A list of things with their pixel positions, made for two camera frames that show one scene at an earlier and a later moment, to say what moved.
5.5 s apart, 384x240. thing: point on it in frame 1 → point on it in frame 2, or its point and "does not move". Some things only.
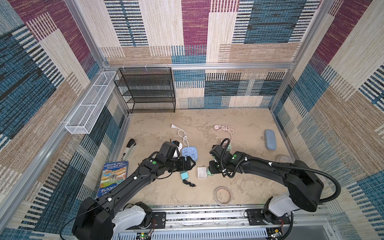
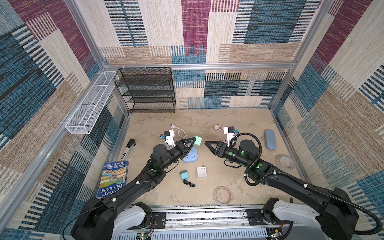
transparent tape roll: (284, 158) does not move
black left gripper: (187, 167) → (181, 149)
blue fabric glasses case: (270, 139) does not move
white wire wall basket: (85, 117) does not move
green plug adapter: (209, 173) → (198, 140)
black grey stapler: (131, 145) does not move
